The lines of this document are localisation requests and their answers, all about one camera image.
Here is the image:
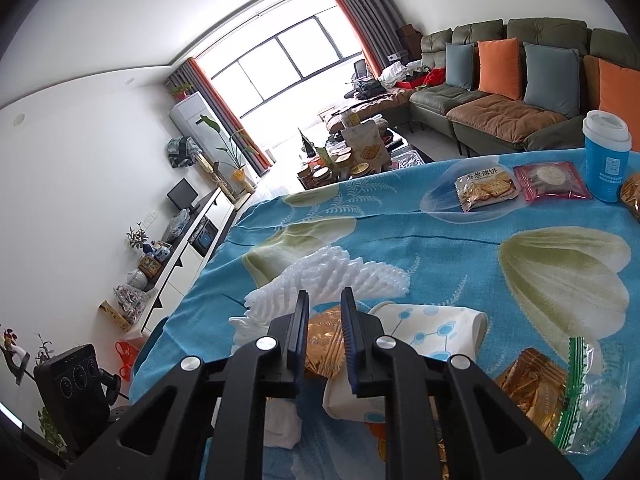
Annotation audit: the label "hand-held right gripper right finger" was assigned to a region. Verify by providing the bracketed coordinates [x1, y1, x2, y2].
[340, 287, 585, 480]

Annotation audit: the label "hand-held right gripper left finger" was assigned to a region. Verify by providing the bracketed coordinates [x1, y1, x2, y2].
[62, 289, 311, 480]

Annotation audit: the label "gold foil wrapper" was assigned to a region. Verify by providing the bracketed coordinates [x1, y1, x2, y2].
[300, 309, 351, 381]
[492, 347, 571, 443]

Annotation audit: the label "white foam fruit net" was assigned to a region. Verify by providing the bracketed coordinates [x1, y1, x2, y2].
[229, 246, 411, 356]

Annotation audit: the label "curved orange peel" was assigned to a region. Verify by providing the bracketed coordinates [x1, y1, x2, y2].
[367, 422, 388, 463]

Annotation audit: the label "red plastic bag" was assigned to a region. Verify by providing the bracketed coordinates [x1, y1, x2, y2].
[116, 341, 146, 381]

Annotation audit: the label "decorative figurine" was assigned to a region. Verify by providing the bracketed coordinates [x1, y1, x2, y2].
[0, 327, 31, 386]

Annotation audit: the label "white paper cup blue print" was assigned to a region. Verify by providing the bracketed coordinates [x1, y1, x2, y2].
[322, 301, 488, 423]

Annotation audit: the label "white tissue paper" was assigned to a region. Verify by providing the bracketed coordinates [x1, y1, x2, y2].
[262, 397, 303, 450]

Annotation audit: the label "yellow box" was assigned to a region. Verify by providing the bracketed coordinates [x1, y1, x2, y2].
[98, 300, 132, 331]

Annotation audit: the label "plastic-wrapped ship model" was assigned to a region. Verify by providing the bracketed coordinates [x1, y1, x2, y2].
[114, 285, 151, 323]

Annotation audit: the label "black built-in appliance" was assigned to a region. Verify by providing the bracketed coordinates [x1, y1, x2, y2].
[192, 222, 219, 256]

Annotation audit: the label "white black tv cabinet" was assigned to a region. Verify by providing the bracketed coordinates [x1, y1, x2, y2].
[97, 185, 256, 336]

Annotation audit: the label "blue towel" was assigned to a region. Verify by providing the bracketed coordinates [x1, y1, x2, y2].
[129, 146, 640, 480]

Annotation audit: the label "plastic-covered item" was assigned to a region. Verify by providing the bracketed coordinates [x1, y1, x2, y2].
[162, 208, 191, 246]

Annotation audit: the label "small potted plant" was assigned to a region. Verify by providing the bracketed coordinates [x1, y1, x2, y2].
[126, 224, 151, 251]

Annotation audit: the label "cluster of glass jars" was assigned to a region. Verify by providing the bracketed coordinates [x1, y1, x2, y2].
[297, 147, 381, 188]

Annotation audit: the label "black monitor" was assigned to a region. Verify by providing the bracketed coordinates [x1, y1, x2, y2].
[166, 177, 198, 211]

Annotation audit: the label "black coffee table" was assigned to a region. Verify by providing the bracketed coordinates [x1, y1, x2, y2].
[297, 127, 436, 191]

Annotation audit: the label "large leafy potted plant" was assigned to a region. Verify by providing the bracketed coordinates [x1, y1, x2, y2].
[200, 115, 261, 181]

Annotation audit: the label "kraft snack bag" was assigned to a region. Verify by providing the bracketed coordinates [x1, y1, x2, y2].
[341, 120, 393, 173]

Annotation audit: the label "clear cracker packet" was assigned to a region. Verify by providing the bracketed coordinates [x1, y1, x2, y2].
[454, 167, 518, 212]

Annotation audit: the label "plastic-covered fan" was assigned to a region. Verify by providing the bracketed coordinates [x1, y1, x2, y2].
[166, 136, 203, 168]

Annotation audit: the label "grey orange curtain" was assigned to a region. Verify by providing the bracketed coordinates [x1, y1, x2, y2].
[167, 57, 273, 173]
[322, 0, 406, 78]

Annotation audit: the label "white standing air conditioner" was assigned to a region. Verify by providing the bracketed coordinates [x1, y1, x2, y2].
[169, 95, 226, 161]

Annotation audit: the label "clear zip bag green stripe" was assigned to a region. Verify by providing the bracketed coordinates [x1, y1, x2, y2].
[552, 336, 628, 456]

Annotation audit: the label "pink cookie packet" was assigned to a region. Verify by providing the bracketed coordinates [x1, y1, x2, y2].
[514, 161, 592, 203]

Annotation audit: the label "grey sofa with cushions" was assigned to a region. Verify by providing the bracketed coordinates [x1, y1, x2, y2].
[407, 17, 640, 156]

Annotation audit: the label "brown seat cover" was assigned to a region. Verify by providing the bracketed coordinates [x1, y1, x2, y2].
[446, 92, 571, 143]

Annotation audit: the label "white plastic bags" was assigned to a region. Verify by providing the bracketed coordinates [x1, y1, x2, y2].
[380, 60, 426, 86]

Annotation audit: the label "window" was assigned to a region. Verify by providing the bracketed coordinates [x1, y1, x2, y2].
[212, 2, 368, 116]

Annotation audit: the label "small blue cushion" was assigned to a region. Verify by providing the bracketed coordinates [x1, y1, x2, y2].
[445, 42, 476, 88]

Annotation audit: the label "brown cabinet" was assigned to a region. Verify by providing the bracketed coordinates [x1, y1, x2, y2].
[397, 25, 423, 58]

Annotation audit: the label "blue cup white lid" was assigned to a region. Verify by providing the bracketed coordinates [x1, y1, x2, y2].
[582, 110, 632, 204]

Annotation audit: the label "orange cushion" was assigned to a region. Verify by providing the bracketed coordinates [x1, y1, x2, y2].
[477, 38, 523, 101]
[597, 58, 640, 126]

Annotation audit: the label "golden packet at right edge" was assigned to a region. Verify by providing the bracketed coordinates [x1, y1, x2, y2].
[620, 172, 640, 221]

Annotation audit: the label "large blue cushion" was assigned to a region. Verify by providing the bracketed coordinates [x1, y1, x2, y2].
[522, 42, 581, 118]

